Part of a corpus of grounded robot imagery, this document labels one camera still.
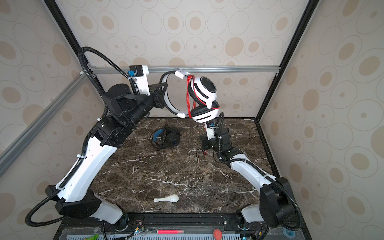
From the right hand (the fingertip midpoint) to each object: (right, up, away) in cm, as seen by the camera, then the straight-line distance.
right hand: (201, 136), depth 83 cm
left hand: (-13, +20, -32) cm, 40 cm away
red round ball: (+7, -45, -15) cm, 48 cm away
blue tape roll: (+41, -46, -12) cm, 63 cm away
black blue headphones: (-25, -2, +22) cm, 33 cm away
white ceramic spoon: (-15, -34, -2) cm, 37 cm away
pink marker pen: (-15, -45, -12) cm, 49 cm away
